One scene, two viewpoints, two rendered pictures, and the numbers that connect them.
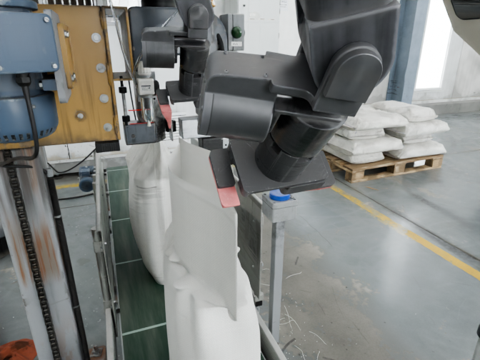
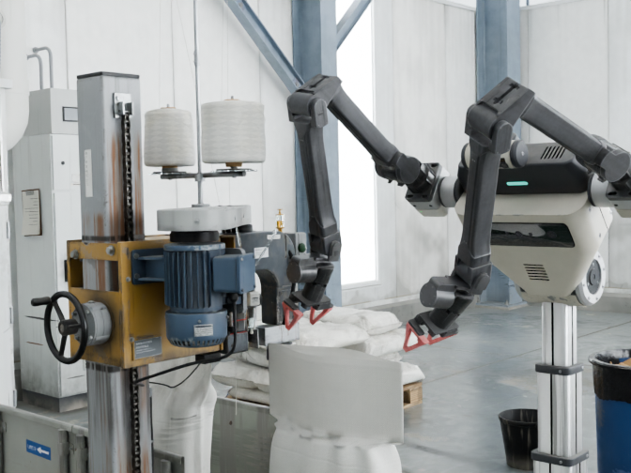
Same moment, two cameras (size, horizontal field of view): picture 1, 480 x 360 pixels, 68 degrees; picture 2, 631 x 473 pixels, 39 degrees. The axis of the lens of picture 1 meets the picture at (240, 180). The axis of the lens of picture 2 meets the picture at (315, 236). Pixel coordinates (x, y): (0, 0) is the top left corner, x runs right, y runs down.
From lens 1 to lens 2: 1.83 m
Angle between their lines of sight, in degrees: 32
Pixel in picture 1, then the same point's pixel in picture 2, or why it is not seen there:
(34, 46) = (250, 274)
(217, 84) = (440, 287)
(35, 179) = (145, 398)
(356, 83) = (484, 283)
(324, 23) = (475, 268)
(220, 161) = (414, 324)
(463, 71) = (406, 251)
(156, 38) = (306, 263)
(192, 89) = (318, 297)
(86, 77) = not seen: hidden behind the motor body
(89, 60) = not seen: hidden behind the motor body
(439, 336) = not seen: outside the picture
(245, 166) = (429, 323)
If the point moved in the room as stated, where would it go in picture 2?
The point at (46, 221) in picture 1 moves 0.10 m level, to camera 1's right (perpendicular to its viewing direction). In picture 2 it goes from (146, 445) to (183, 439)
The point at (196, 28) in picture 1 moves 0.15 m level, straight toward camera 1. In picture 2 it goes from (334, 255) to (369, 258)
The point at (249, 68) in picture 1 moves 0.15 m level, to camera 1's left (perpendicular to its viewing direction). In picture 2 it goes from (447, 282) to (391, 286)
